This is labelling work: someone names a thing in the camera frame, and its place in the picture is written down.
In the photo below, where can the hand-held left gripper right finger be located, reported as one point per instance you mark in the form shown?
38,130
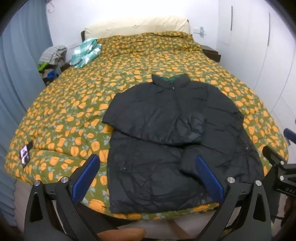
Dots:
209,180

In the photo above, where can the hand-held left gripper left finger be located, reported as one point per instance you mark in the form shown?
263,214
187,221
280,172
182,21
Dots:
85,178

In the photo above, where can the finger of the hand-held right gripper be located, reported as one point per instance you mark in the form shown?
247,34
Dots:
274,156
290,136

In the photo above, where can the black puffer jacket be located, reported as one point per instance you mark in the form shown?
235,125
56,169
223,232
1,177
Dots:
161,139

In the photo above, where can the pile of mixed clothes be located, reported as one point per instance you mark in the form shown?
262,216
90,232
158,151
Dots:
52,62

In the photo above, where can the person's left hand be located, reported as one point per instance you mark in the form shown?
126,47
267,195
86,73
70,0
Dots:
122,234

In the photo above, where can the green orange floral quilt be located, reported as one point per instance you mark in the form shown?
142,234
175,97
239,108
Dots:
76,111

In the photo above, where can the white bed mattress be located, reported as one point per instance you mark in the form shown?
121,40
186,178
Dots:
159,228

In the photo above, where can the white wardrobe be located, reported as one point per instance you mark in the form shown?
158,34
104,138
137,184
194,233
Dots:
261,46

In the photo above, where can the dark wooden nightstand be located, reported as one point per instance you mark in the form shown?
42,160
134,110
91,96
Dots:
211,53

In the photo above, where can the green white checked cloth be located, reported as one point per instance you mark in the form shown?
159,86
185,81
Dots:
84,52

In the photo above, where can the blue curtain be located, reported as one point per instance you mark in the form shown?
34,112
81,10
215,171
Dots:
18,69

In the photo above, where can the dark wooden headboard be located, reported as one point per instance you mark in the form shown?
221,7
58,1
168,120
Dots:
82,36

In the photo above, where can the cream pillow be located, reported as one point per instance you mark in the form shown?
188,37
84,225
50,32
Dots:
136,26

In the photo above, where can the white wall socket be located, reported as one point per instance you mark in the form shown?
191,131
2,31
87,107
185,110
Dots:
200,30

